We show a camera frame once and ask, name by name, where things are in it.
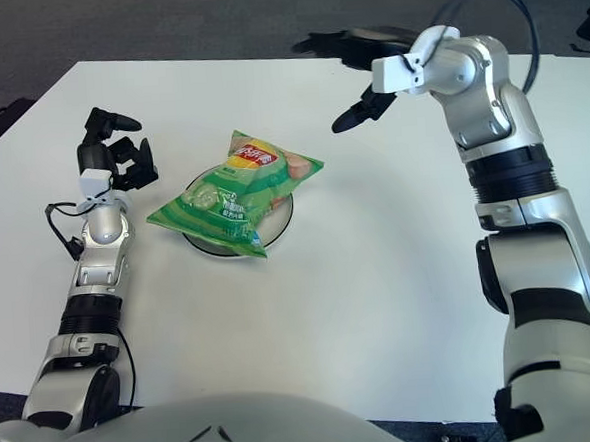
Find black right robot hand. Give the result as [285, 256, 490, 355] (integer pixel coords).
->
[290, 22, 434, 137]

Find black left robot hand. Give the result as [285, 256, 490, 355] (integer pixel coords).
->
[73, 103, 162, 195]

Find green potato chip bag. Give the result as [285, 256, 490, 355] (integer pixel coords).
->
[140, 123, 332, 266]

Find white plate with black rim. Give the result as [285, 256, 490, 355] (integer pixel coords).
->
[180, 163, 298, 261]

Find white right wrist connector box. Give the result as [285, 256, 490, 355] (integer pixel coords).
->
[367, 23, 466, 97]

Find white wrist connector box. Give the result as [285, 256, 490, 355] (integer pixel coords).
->
[367, 23, 466, 97]
[74, 166, 116, 215]

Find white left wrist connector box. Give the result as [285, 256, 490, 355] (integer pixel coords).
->
[74, 166, 116, 215]

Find black backpack on floor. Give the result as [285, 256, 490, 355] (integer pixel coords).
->
[0, 98, 39, 150]

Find silver robot torso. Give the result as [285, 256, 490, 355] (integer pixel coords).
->
[0, 381, 415, 442]

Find black chair base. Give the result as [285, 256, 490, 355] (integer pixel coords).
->
[435, 429, 480, 442]

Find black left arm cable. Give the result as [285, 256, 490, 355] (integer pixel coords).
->
[43, 198, 140, 412]

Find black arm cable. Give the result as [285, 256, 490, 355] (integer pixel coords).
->
[396, 0, 543, 100]
[43, 198, 140, 412]

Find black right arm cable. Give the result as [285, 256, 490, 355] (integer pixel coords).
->
[396, 0, 543, 100]

